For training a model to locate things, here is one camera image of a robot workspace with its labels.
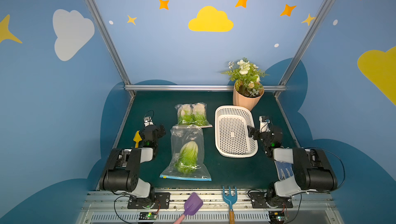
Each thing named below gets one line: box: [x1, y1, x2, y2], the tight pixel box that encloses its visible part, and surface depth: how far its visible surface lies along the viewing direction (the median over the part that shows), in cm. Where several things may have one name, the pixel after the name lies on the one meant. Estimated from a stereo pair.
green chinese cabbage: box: [174, 140, 199, 175], surface depth 81 cm
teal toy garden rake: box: [222, 185, 238, 224], surface depth 75 cm
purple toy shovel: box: [183, 192, 204, 216], surface depth 74 cm
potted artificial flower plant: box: [221, 57, 270, 112], surface depth 100 cm
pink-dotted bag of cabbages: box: [174, 102, 210, 127], surface depth 101 cm
